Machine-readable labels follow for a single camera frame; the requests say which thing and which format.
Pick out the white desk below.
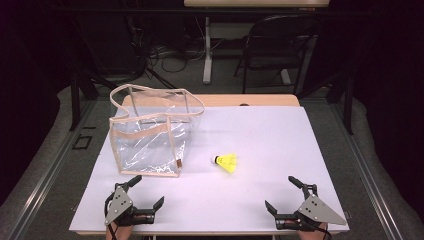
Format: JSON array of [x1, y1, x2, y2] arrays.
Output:
[[183, 0, 331, 85]]

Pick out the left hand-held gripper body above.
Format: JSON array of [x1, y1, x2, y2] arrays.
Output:
[[103, 182, 157, 227]]

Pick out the yellow plastic shuttlecock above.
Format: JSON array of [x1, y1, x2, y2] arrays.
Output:
[[212, 153, 238, 175]]

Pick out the black folding chair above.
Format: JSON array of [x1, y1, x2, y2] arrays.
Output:
[[233, 14, 322, 96]]

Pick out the person's right hand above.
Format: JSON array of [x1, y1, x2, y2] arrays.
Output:
[[297, 223, 330, 240]]

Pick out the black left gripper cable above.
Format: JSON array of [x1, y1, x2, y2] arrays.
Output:
[[103, 194, 118, 240]]

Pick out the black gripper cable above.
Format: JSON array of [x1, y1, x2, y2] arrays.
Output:
[[103, 194, 118, 240], [306, 220, 330, 240]]

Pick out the bundle of floor cables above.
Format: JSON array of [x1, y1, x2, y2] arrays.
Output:
[[126, 14, 209, 75]]

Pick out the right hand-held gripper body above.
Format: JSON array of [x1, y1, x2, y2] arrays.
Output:
[[274, 183, 348, 231]]

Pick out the person's left hand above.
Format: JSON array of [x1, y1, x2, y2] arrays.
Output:
[[105, 223, 135, 240]]

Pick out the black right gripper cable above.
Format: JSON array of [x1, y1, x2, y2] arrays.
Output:
[[306, 220, 330, 240]]

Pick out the clear tote bag beige trim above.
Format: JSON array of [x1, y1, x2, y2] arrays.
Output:
[[108, 83, 206, 178]]

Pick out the black metal stand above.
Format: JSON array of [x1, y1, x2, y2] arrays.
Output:
[[296, 71, 355, 136], [67, 64, 118, 132]]

